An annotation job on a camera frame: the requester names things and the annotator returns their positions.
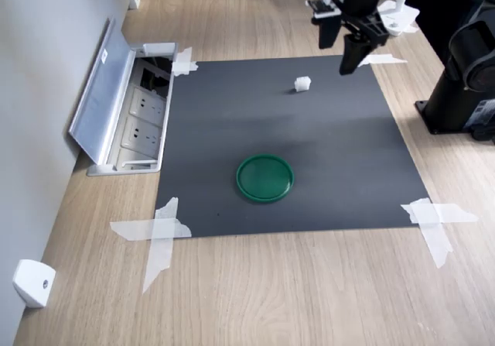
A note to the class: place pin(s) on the small white plastic terminal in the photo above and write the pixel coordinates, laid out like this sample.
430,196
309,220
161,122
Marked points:
302,84

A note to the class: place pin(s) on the round green lid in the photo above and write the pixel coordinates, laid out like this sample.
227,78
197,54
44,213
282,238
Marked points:
265,177

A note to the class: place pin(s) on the white tape cross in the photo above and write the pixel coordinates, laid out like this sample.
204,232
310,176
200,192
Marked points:
158,231
383,59
183,63
433,216

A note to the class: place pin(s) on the dark grey mat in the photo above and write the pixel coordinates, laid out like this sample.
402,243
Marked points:
278,129

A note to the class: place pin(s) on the white power socket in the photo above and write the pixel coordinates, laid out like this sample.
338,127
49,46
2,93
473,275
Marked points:
147,102
141,133

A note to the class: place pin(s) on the grey partition panel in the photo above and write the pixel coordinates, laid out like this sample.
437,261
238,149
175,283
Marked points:
38,90

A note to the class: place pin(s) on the white bracket stand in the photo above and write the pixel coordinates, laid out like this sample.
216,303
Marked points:
402,17

